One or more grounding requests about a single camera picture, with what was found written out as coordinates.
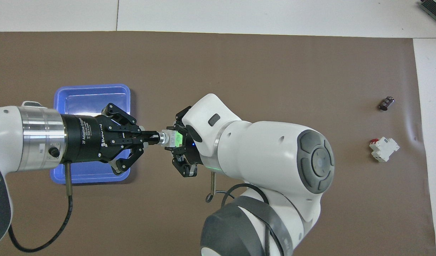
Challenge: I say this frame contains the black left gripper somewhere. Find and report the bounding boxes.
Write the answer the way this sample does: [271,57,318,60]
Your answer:
[60,103,161,176]

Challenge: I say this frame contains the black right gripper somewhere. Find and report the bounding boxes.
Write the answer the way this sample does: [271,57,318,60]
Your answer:
[165,106,204,178]

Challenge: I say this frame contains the black-knob switch green base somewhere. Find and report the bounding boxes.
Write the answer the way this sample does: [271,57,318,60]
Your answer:
[157,130,185,148]

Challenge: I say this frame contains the blue plastic tray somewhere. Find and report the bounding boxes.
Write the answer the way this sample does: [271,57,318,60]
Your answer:
[50,84,131,185]

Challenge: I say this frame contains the brown table mat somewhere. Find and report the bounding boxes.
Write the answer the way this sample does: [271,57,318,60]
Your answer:
[0,31,436,256]

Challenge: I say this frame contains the white circuit breaker red lever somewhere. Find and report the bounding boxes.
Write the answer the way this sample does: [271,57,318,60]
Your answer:
[369,137,400,162]

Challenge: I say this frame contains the small dark brown component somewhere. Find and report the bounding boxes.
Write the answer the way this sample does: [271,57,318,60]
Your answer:
[378,96,395,111]

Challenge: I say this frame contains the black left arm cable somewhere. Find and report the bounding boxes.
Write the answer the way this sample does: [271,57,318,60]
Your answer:
[6,162,74,253]

